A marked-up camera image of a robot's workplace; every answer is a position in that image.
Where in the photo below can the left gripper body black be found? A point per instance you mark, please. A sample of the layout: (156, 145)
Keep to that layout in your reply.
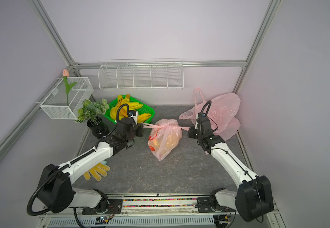
(138, 129)

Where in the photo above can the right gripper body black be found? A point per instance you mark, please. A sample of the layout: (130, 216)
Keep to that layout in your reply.
(193, 132)

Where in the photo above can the plain pink plastic bag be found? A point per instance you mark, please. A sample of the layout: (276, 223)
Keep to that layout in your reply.
(222, 113)

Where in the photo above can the printed pink plastic bag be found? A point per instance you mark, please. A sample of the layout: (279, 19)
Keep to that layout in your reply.
(164, 137)

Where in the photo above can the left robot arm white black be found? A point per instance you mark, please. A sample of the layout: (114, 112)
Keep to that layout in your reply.
(55, 191)

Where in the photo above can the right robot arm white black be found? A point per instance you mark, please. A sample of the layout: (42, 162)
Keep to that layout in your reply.
(253, 198)

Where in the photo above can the yellow banana bunch in basket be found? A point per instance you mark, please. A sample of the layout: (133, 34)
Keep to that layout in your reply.
(132, 106)

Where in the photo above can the green plastic basket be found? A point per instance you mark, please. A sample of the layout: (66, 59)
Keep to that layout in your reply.
(144, 109)

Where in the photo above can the green potted plant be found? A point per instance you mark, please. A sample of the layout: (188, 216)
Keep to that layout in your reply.
(91, 111)

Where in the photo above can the yellow white work glove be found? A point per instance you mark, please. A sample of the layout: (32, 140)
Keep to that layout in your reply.
(97, 172)

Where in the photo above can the pink artificial tulip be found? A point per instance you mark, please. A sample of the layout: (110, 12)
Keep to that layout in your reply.
(68, 86)

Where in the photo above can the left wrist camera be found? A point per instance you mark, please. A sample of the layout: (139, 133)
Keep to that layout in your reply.
(134, 114)

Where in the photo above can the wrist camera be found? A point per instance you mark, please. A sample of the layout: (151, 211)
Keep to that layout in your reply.
(200, 115)
(134, 114)

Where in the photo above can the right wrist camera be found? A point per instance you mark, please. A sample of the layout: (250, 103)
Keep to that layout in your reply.
(200, 115)

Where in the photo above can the white wire shelf back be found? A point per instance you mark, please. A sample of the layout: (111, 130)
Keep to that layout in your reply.
(141, 74)

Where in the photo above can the white wire basket left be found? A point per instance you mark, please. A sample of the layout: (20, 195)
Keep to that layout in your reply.
(55, 103)

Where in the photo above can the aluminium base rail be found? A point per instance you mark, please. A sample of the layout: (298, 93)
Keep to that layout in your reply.
(142, 211)

